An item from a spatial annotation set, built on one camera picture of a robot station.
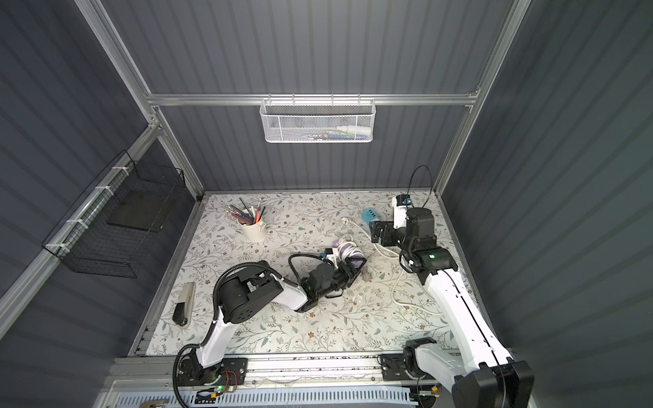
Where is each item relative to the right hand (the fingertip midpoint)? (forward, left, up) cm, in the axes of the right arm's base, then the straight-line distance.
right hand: (389, 222), depth 77 cm
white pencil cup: (+11, +50, -21) cm, 55 cm away
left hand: (-8, +4, -17) cm, 19 cm away
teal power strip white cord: (+22, +2, -23) cm, 32 cm away
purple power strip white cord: (+2, +12, -19) cm, 23 cm away
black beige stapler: (-20, +67, -22) cm, 73 cm away
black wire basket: (-5, +81, +3) cm, 81 cm away
